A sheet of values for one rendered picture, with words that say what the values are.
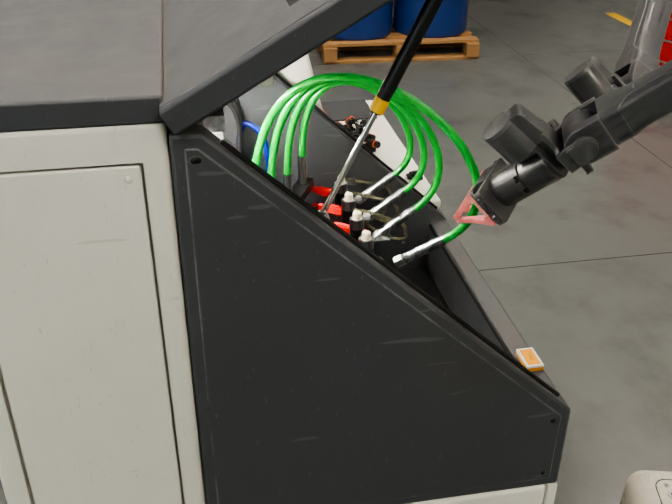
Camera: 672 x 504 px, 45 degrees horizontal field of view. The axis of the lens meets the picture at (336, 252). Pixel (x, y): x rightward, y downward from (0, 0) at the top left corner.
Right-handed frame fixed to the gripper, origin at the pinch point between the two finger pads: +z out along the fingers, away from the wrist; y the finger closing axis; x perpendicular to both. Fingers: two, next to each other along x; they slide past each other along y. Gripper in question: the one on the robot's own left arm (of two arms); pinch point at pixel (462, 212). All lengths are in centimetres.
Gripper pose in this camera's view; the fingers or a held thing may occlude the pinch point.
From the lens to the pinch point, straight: 132.3
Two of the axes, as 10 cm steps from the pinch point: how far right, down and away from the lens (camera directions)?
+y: -4.6, 6.1, -6.4
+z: -5.7, 3.5, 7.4
